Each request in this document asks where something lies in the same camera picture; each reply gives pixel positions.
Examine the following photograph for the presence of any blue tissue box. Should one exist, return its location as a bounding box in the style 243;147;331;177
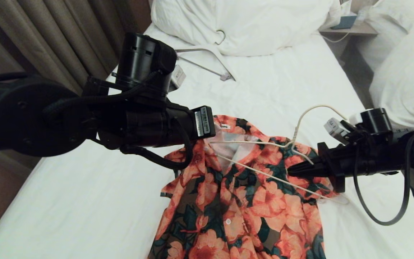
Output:
331;13;358;30

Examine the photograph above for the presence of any beige curtain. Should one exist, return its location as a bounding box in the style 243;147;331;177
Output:
0;0;150;95

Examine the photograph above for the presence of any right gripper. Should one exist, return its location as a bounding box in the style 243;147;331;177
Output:
287;142;394;193

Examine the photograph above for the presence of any black cable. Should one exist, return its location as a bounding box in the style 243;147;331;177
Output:
120;114;194;170
353;126;414;226

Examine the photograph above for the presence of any orange floral shirt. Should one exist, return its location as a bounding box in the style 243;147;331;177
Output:
148;115;339;259

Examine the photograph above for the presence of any white duvet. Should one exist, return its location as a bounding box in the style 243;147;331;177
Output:
358;0;414;130

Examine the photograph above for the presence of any white plastic hanger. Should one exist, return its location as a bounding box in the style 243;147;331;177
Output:
174;30;237;82

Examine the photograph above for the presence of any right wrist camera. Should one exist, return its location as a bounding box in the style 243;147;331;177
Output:
323;117;353;145

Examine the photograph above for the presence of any white cable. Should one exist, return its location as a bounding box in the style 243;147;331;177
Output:
322;29;352;44

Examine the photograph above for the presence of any white bed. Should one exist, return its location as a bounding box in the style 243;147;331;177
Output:
0;23;414;259

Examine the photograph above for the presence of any white wire hanger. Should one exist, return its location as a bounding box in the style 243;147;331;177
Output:
209;104;351;205

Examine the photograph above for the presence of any wooden nightstand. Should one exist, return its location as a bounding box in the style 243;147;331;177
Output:
318;22;379;67

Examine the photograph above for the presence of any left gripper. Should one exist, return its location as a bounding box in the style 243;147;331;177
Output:
123;102;217;148

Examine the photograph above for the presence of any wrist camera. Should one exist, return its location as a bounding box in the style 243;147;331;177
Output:
323;117;353;145
170;65;187;90

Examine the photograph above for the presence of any white pillow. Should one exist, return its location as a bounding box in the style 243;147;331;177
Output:
151;0;342;57

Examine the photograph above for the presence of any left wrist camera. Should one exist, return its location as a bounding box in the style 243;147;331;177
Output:
170;65;187;90

